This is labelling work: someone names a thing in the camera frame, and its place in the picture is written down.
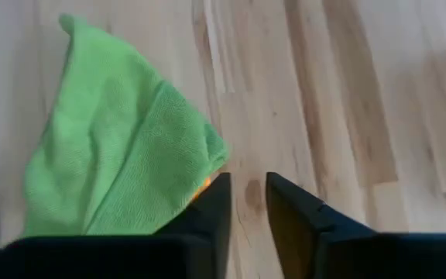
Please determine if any orange microfiber towel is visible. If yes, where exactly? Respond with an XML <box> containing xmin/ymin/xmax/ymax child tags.
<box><xmin>192</xmin><ymin>176</ymin><xmax>213</xmax><ymax>202</ymax></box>

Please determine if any green microfiber towel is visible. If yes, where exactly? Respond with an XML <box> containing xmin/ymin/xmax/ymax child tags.
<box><xmin>21</xmin><ymin>13</ymin><xmax>230</xmax><ymax>237</ymax></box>

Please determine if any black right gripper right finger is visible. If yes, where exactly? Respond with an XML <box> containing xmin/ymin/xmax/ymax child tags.
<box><xmin>266</xmin><ymin>172</ymin><xmax>446</xmax><ymax>279</ymax></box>

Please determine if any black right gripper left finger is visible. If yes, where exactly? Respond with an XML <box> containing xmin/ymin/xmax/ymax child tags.
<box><xmin>0</xmin><ymin>172</ymin><xmax>232</xmax><ymax>279</ymax></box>

